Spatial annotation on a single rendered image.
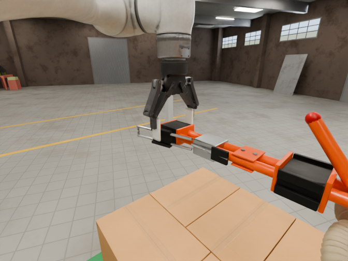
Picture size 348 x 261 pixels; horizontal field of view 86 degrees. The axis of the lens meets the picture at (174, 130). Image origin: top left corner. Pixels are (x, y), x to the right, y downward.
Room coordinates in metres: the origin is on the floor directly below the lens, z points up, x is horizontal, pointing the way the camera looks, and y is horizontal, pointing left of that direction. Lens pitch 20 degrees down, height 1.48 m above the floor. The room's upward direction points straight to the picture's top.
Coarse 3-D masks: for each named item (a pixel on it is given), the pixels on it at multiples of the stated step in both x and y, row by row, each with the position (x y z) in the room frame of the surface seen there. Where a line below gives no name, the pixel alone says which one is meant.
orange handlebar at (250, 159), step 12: (192, 132) 0.52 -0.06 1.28; (228, 144) 0.43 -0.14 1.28; (240, 156) 0.36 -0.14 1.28; (252, 156) 0.36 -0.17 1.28; (264, 156) 0.37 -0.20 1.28; (240, 168) 0.36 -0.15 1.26; (252, 168) 0.34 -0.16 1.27; (264, 168) 0.33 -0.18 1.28; (336, 180) 0.28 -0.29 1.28; (336, 192) 0.25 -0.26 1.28
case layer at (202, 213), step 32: (160, 192) 1.18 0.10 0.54; (192, 192) 1.18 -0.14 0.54; (224, 192) 1.18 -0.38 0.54; (96, 224) 0.90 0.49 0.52; (128, 224) 0.88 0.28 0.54; (160, 224) 0.88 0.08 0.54; (192, 224) 0.88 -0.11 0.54; (224, 224) 0.88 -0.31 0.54; (256, 224) 0.88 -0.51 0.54; (288, 224) 0.88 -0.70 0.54; (128, 256) 0.68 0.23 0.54; (160, 256) 0.68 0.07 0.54; (192, 256) 0.68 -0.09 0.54; (224, 256) 0.68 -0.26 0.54; (256, 256) 0.68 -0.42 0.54; (288, 256) 0.68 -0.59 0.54; (320, 256) 0.68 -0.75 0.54
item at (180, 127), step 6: (174, 120) 0.60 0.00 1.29; (162, 126) 0.55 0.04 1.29; (168, 126) 0.53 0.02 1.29; (174, 126) 0.53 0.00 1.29; (180, 126) 0.53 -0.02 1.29; (186, 126) 0.53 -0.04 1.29; (192, 126) 0.55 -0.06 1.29; (174, 132) 0.51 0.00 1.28; (180, 132) 0.51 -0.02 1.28; (186, 132) 0.53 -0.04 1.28; (174, 138) 0.51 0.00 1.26
